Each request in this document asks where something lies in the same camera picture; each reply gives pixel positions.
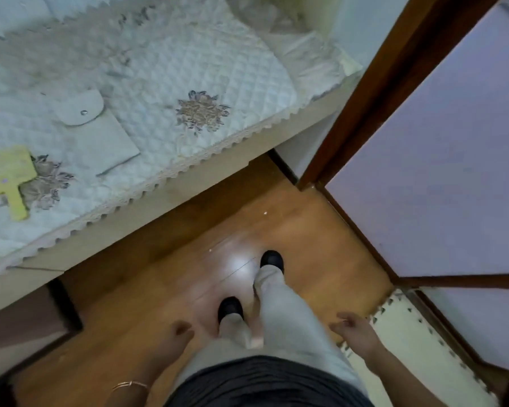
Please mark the person's left hand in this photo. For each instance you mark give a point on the person's left hand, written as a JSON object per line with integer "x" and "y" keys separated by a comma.
{"x": 172, "y": 345}

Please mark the person's right hand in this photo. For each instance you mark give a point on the person's right hand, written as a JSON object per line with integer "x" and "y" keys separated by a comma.
{"x": 360, "y": 336}

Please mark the person's right fingers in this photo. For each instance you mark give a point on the person's right fingers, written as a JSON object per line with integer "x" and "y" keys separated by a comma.
{"x": 342, "y": 322}

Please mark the person's left fingers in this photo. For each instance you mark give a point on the person's left fingers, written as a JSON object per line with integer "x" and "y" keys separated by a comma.
{"x": 183, "y": 329}

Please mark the person's right forearm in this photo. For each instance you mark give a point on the person's right forearm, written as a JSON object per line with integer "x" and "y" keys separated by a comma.
{"x": 401, "y": 379}

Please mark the person's left black shoe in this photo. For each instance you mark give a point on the person's left black shoe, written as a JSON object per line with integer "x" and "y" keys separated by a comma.
{"x": 230, "y": 308}

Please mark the person's black shoe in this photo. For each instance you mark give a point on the person's black shoe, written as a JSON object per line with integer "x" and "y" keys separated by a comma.
{"x": 272, "y": 259}
{"x": 230, "y": 308}

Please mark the light grey trousers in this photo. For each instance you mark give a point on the light grey trousers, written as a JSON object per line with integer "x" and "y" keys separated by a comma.
{"x": 288, "y": 317}

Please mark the cream foam floor mat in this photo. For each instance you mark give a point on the cream foam floor mat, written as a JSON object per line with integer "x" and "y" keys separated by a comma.
{"x": 415, "y": 351}

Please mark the person's right black shoe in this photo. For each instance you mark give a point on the person's right black shoe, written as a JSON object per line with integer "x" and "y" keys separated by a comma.
{"x": 272, "y": 259}

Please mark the dark grey shirt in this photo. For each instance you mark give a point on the dark grey shirt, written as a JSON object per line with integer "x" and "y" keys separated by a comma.
{"x": 263, "y": 383}

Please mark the beige bench base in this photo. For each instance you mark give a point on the beige bench base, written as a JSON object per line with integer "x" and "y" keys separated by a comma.
{"x": 161, "y": 201}

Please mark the dark brown low furniture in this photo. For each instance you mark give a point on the dark brown low furniture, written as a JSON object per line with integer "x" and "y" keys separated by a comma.
{"x": 23, "y": 322}

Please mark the wooden-framed frosted glass door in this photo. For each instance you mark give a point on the wooden-framed frosted glass door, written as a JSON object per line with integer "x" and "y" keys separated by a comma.
{"x": 441, "y": 144}

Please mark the white snap-flap pouch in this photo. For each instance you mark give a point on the white snap-flap pouch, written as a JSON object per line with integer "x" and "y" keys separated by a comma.
{"x": 95, "y": 139}

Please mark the yellow plastic hand fan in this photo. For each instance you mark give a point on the yellow plastic hand fan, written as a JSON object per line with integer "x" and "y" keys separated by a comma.
{"x": 6, "y": 173}

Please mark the white quilted embroidered cover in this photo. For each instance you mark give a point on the white quilted embroidered cover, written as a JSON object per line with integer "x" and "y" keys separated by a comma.
{"x": 203, "y": 67}

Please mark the white ruffled cushion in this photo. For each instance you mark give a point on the white ruffled cushion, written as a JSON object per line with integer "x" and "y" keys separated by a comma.
{"x": 309, "y": 59}

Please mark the sheer lace cloth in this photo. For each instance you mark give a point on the sheer lace cloth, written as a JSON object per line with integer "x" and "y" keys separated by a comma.
{"x": 265, "y": 12}

